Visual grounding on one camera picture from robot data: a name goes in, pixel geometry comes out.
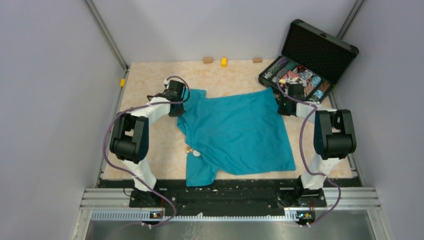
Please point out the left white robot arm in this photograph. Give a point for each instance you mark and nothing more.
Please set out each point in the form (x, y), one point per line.
(130, 136)

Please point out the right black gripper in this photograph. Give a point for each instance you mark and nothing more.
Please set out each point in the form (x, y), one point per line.
(281, 111)

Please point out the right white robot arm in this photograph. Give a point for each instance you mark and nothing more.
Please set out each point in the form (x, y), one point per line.
(334, 139)

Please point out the teal t-shirt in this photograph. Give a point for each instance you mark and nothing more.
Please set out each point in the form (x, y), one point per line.
(239, 134)

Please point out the yellow block at left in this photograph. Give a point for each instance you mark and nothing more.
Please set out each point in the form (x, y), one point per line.
(122, 82)

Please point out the yellow block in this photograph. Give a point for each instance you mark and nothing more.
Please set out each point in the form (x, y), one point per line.
(122, 82)
(223, 62)

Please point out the round grey yellow brooch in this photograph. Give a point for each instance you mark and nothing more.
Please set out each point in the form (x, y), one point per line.
(196, 153)

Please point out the left tan wooden block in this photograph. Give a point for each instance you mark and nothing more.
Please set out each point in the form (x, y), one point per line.
(208, 60)

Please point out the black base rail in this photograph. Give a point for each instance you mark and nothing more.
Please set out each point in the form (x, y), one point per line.
(230, 198)

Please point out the black carrying case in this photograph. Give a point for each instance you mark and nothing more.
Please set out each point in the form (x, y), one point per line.
(317, 57)

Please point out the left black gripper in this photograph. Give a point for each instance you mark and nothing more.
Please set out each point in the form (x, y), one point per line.
(179, 111)

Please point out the yellow block at back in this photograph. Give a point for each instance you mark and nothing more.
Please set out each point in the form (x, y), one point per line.
(223, 62)

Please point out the pink card in case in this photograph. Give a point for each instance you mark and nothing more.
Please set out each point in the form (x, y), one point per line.
(289, 78)

